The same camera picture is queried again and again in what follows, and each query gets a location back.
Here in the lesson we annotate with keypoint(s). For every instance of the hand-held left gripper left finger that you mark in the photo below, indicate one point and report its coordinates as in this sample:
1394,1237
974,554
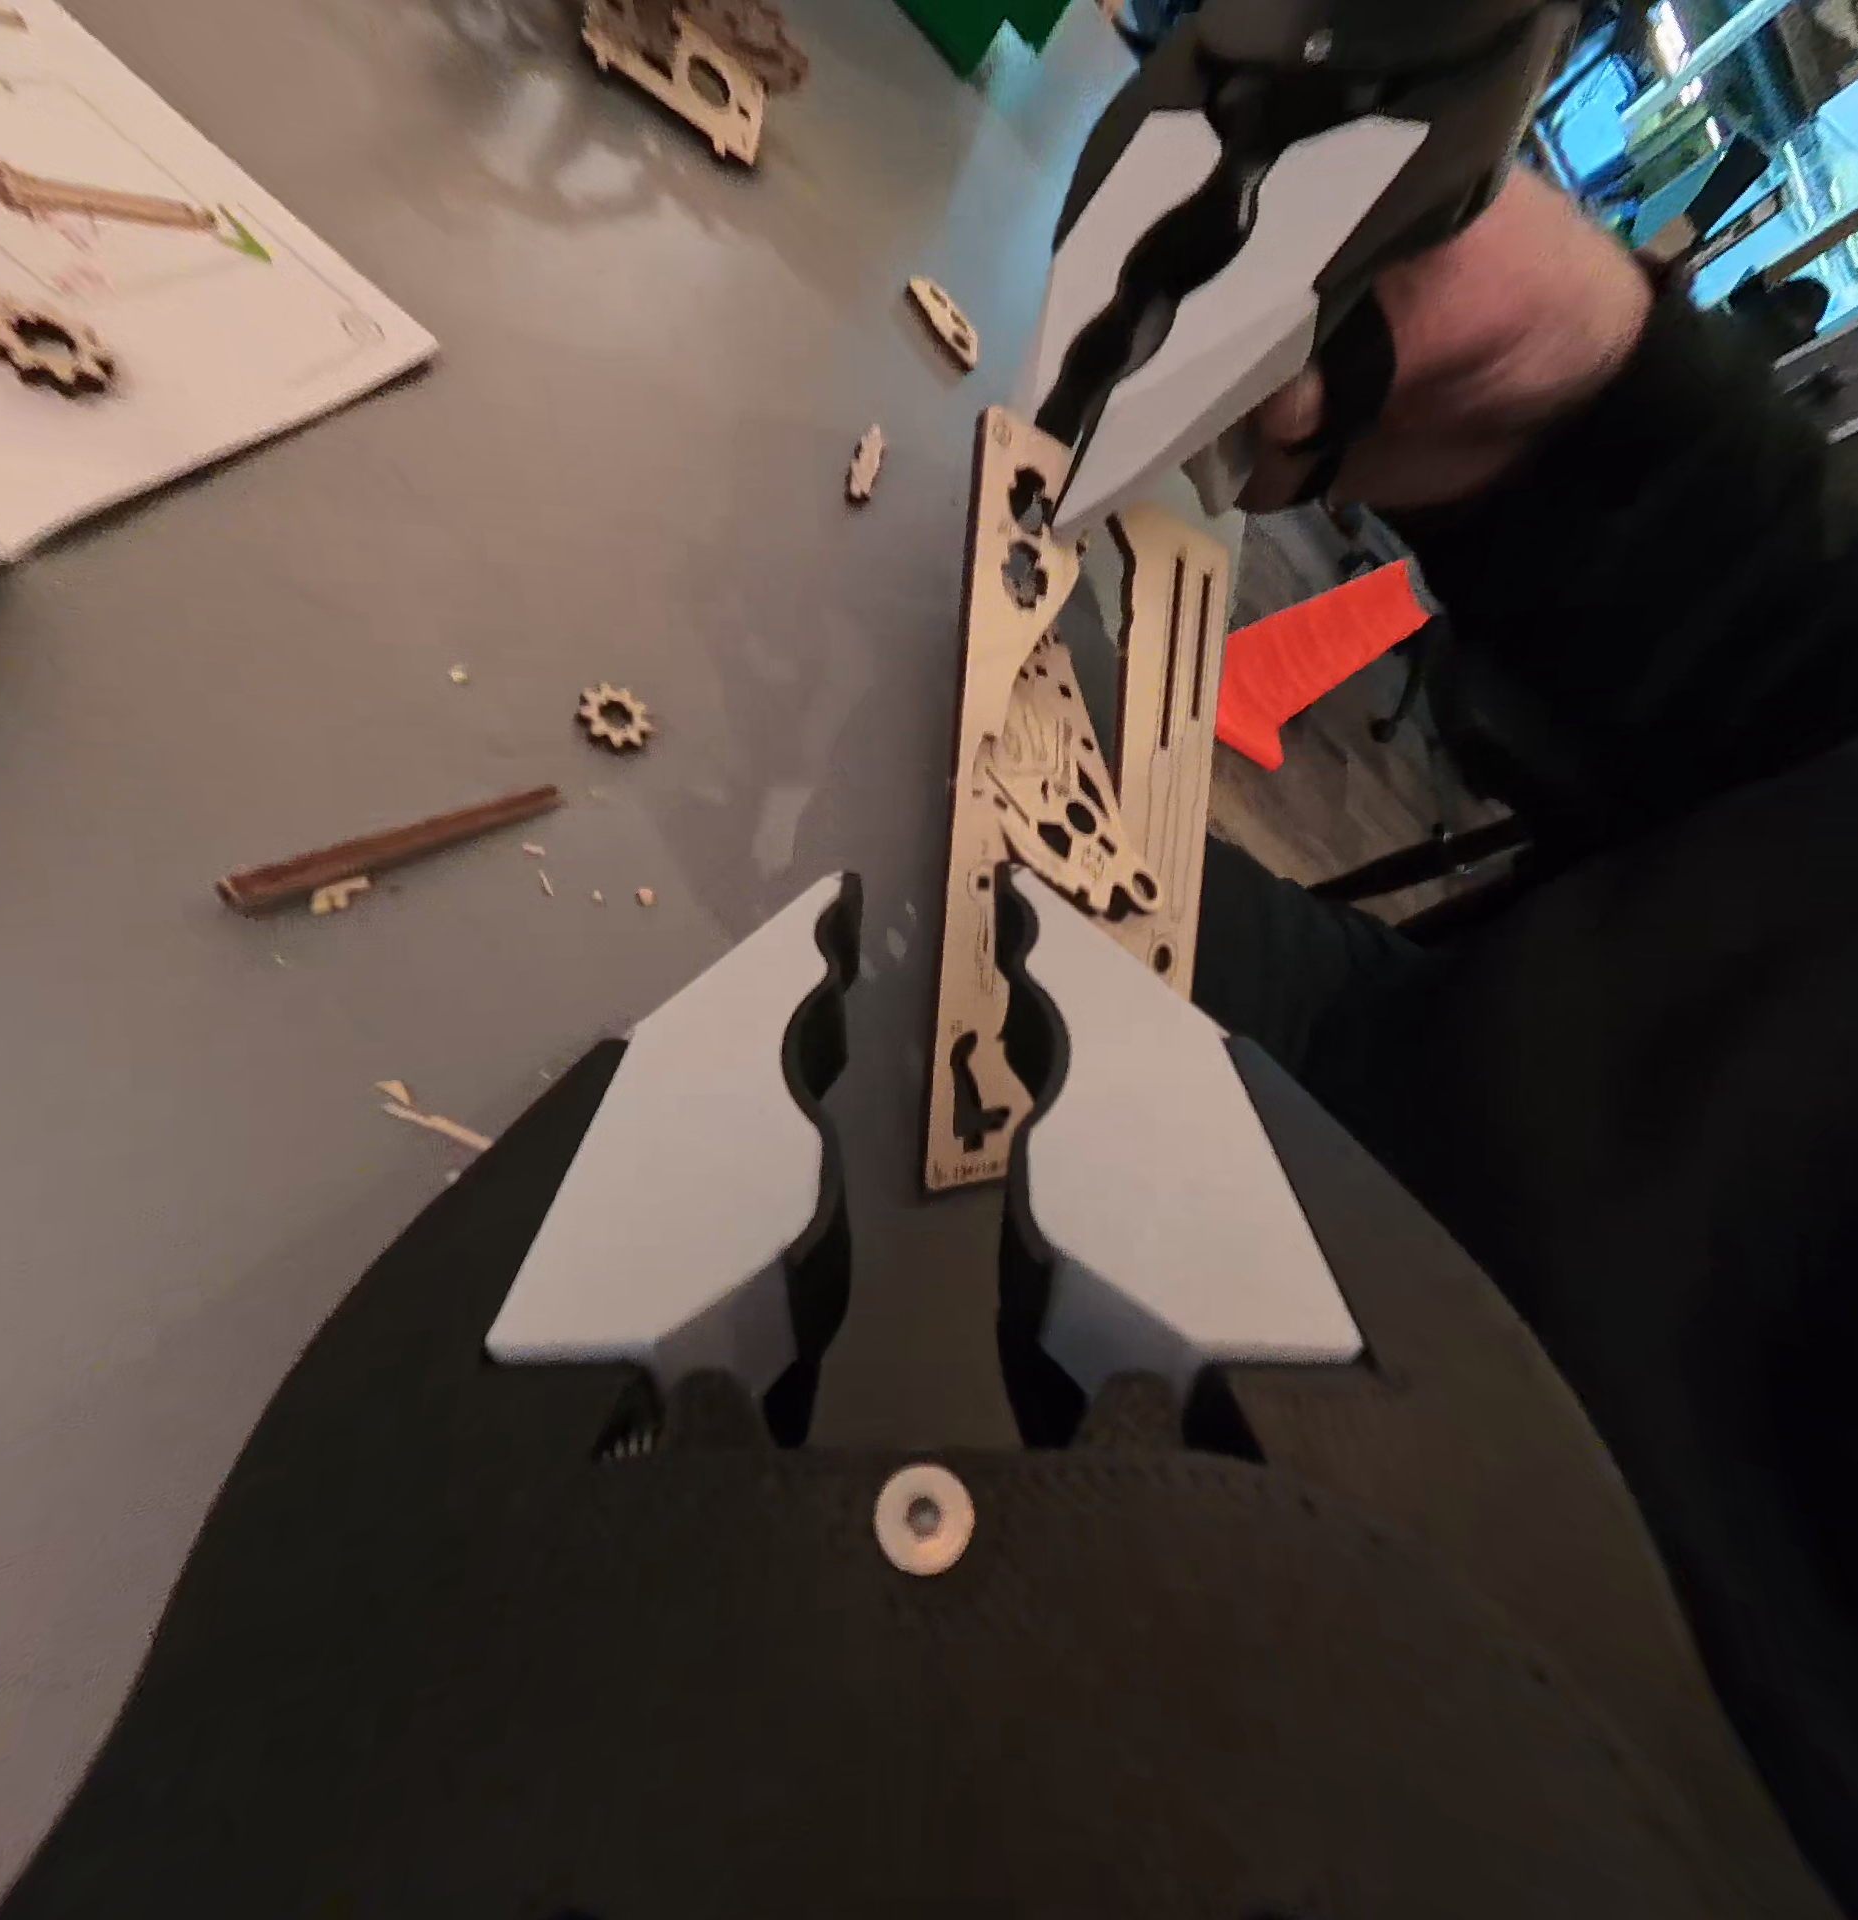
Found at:
660,1200

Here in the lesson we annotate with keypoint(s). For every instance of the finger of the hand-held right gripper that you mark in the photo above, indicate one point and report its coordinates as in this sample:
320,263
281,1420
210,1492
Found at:
1261,316
1122,211

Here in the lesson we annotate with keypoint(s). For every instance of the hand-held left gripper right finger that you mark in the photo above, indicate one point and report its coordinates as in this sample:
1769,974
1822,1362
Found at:
1184,1200

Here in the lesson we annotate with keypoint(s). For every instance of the laser-cut wooden parts sheet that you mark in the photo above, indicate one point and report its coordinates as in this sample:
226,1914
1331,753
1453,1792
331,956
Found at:
994,676

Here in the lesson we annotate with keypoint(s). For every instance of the person's right forearm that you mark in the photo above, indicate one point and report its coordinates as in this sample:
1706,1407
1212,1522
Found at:
1663,601

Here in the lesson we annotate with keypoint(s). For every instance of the assembled wooden model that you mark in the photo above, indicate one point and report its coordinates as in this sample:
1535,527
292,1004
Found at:
644,45

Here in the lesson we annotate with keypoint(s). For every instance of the person's right hand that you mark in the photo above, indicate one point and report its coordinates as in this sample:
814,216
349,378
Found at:
1500,345

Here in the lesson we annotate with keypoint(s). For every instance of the small wooden piece with holes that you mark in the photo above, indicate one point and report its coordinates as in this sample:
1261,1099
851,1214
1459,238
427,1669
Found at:
929,307

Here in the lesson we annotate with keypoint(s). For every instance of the green plastic bin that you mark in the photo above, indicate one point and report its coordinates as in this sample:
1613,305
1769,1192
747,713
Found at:
957,30

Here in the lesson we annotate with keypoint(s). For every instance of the small bumpy wooden piece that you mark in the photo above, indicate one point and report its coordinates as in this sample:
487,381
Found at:
863,466

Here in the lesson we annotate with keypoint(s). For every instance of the dark wooden stick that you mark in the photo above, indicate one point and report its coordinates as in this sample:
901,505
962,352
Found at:
389,849

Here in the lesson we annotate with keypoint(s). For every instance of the tiny pale wooden offcut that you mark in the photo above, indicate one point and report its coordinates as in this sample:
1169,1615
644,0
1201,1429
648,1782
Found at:
328,900

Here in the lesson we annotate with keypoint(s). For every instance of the small wooden gear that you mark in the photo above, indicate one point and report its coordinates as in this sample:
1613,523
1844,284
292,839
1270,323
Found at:
82,368
589,718

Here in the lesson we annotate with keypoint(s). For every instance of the white instruction booklet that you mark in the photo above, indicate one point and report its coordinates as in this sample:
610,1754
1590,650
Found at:
194,408

